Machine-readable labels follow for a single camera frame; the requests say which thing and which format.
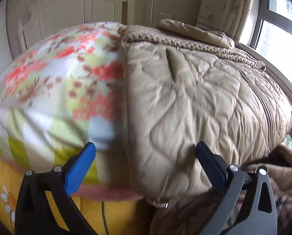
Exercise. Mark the beige window sill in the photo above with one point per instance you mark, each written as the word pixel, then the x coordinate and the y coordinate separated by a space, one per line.
pixel 278 71

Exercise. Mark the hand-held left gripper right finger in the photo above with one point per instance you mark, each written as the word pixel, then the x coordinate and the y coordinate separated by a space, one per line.
pixel 210 164

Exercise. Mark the white bed headboard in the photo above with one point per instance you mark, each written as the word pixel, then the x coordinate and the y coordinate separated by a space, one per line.
pixel 70 7

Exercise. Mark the wall socket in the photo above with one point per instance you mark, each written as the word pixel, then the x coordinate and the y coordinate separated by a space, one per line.
pixel 165 16

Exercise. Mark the thin white pole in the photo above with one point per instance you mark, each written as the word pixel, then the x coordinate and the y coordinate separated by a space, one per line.
pixel 152 9

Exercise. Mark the floral quilt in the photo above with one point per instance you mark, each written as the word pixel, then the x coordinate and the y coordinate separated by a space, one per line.
pixel 57 83

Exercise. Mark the beige quilted jacket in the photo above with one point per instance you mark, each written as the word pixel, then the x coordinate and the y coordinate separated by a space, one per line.
pixel 190 102

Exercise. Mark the dark framed window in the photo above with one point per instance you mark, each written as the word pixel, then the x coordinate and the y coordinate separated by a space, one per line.
pixel 280 17

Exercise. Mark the yellow bed sheet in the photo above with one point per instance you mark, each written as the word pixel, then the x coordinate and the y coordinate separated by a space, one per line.
pixel 116 217

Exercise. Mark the printed beige curtain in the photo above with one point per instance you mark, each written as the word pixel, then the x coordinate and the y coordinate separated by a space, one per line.
pixel 224 5

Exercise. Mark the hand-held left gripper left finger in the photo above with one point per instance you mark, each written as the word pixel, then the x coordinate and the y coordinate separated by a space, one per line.
pixel 81 166

